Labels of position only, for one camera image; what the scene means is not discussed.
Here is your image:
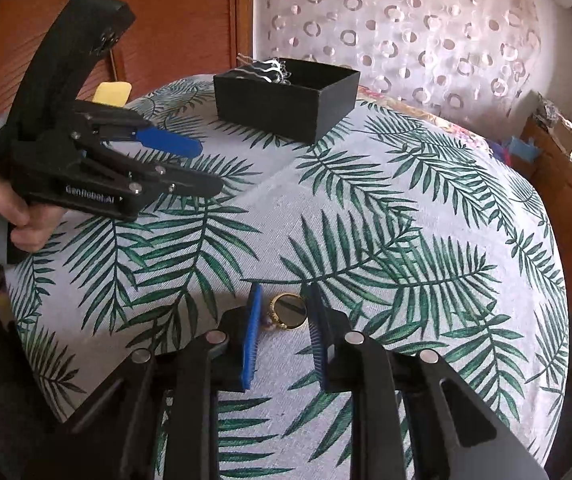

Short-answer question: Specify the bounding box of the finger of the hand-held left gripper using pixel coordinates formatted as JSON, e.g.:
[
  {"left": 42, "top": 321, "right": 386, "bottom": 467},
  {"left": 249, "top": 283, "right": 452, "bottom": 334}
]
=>
[
  {"left": 88, "top": 111, "right": 203, "bottom": 159},
  {"left": 90, "top": 146, "right": 225, "bottom": 207}
]

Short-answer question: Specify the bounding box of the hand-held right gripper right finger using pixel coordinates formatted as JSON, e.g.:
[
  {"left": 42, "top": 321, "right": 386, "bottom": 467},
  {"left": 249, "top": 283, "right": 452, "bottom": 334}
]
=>
[{"left": 301, "top": 282, "right": 550, "bottom": 480}]

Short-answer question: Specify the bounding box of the light blue box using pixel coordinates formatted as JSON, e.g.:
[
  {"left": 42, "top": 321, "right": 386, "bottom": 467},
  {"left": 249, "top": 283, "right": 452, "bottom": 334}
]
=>
[{"left": 507, "top": 136, "right": 540, "bottom": 162}]

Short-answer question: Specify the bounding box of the black jewelry box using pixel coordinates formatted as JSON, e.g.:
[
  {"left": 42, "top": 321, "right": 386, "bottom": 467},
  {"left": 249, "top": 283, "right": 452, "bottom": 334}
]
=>
[{"left": 213, "top": 57, "right": 361, "bottom": 145}]

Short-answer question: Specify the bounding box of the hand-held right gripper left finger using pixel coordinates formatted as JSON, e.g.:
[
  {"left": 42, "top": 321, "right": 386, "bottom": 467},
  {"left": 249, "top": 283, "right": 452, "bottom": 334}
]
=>
[{"left": 60, "top": 282, "right": 264, "bottom": 480}]

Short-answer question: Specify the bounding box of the pink circle pattern curtain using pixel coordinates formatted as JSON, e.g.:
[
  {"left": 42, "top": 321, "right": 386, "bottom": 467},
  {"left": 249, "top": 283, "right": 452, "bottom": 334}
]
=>
[{"left": 252, "top": 0, "right": 572, "bottom": 132}]

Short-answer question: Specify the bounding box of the person's left hand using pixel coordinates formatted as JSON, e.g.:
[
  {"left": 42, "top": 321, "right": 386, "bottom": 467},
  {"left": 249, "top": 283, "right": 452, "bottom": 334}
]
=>
[{"left": 0, "top": 167, "right": 66, "bottom": 253}]

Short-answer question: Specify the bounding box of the gold ring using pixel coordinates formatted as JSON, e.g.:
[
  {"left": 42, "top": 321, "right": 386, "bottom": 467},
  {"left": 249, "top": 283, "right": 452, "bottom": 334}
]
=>
[{"left": 265, "top": 291, "right": 310, "bottom": 332}]

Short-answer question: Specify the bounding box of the dark clothing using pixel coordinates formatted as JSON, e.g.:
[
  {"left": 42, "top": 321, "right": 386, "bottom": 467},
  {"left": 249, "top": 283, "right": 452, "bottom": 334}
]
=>
[{"left": 0, "top": 295, "right": 84, "bottom": 480}]

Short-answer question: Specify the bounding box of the cardboard box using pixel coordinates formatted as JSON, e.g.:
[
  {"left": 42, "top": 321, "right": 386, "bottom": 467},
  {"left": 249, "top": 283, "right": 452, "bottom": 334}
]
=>
[{"left": 540, "top": 109, "right": 572, "bottom": 163}]

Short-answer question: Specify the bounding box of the brown wooden cabinet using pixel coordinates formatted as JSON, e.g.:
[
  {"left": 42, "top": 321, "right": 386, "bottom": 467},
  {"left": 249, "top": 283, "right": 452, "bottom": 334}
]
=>
[{"left": 520, "top": 114, "right": 572, "bottom": 266}]

